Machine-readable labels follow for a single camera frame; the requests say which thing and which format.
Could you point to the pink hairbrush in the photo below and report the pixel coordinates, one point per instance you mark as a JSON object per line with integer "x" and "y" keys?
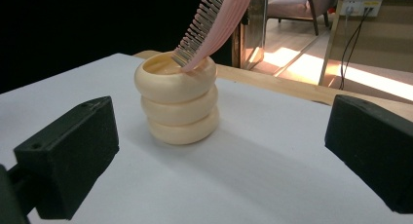
{"x": 220, "y": 26}

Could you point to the armchair with pink cushion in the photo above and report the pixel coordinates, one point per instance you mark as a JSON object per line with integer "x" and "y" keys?
{"x": 297, "y": 6}

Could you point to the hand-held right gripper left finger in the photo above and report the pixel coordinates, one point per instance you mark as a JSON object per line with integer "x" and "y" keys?
{"x": 69, "y": 159}

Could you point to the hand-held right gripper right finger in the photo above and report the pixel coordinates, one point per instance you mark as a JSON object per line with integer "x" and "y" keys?
{"x": 373, "y": 146}

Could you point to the white power strip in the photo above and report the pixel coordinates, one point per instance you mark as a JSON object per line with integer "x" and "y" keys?
{"x": 360, "y": 6}

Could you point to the cream ribbed holder cup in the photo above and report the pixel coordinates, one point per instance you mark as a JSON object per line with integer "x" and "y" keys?
{"x": 178, "y": 104}

